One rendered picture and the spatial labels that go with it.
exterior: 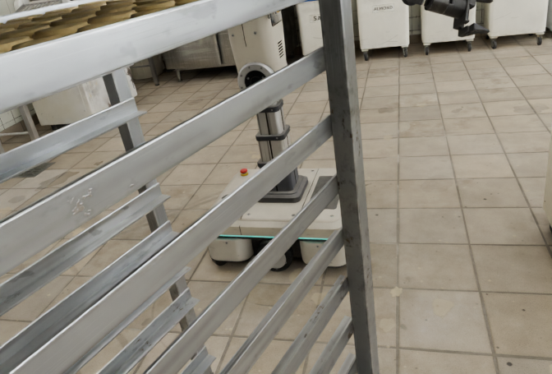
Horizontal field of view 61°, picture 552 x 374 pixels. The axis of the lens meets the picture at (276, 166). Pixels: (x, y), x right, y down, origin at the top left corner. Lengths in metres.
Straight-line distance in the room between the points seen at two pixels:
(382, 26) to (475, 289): 3.68
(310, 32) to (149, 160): 4.96
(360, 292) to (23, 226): 0.56
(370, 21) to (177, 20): 4.85
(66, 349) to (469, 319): 1.61
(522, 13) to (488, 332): 3.96
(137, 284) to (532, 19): 5.15
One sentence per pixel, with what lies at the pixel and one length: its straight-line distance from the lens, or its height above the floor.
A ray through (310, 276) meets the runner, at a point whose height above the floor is 0.88.
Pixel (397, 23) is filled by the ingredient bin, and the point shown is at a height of 0.37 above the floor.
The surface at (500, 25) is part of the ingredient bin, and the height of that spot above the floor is 0.24.
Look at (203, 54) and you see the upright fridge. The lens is 5.41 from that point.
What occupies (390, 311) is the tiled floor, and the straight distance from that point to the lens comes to 1.86.
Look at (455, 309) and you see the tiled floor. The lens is 1.89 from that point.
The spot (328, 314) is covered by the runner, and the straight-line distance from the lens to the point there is 0.73.
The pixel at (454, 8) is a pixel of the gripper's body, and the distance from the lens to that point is 1.52.
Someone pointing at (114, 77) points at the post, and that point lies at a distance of 0.89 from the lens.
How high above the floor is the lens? 1.28
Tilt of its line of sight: 25 degrees down
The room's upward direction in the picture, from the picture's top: 9 degrees counter-clockwise
